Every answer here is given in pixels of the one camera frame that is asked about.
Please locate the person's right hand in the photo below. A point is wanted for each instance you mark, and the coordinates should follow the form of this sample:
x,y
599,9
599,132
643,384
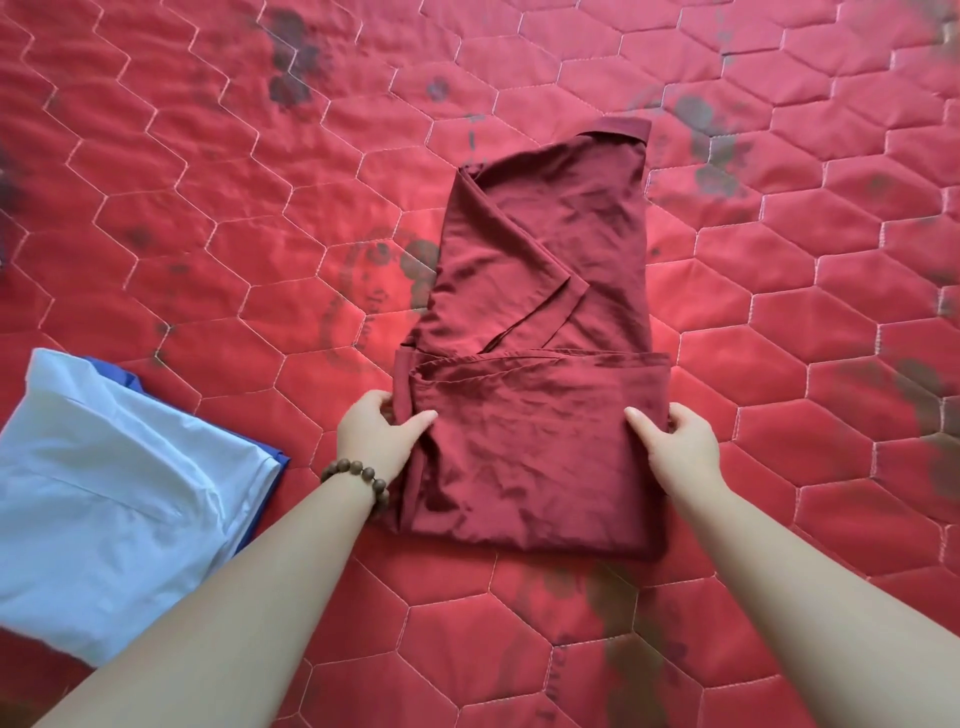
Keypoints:
x,y
682,450

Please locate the person's left hand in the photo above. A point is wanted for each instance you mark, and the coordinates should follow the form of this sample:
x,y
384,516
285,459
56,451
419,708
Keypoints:
x,y
375,442

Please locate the dark blue shirt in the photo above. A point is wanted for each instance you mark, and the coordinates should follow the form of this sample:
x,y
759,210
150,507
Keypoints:
x,y
262,472

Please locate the maroon shirt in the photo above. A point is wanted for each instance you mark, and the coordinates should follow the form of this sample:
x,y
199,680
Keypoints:
x,y
540,337

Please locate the red quilted mattress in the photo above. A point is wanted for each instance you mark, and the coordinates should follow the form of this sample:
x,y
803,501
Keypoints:
x,y
225,225

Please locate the light blue shirt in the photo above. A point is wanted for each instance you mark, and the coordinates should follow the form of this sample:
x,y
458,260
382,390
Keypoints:
x,y
112,495

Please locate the person's left forearm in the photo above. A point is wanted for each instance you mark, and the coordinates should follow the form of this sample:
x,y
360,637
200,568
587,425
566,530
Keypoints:
x,y
202,622

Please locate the person's right forearm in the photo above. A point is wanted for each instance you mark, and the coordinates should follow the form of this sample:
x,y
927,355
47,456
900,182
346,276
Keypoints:
x,y
825,622

